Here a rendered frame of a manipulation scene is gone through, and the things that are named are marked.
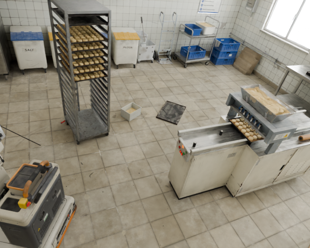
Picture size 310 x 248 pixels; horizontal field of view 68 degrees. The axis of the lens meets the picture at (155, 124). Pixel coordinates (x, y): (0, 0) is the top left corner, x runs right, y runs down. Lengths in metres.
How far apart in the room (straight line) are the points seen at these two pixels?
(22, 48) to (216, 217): 4.35
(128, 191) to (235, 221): 1.34
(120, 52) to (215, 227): 3.97
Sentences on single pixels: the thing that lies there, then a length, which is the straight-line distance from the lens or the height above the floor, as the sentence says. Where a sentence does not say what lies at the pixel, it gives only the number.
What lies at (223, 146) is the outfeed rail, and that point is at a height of 0.88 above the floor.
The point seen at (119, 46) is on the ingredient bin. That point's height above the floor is 0.55.
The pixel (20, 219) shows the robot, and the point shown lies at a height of 0.80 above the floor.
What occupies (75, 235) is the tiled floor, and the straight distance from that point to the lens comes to 2.74.
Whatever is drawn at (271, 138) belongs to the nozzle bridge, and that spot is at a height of 1.11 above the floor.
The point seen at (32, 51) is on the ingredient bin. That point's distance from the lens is 5.15.
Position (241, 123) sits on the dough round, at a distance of 2.88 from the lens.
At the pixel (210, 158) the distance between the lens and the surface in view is 2.53.
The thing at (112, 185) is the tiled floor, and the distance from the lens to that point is 3.03.
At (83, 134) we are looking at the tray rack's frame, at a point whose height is 0.15.
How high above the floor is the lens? 2.46
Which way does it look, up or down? 39 degrees down
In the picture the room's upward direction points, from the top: 10 degrees clockwise
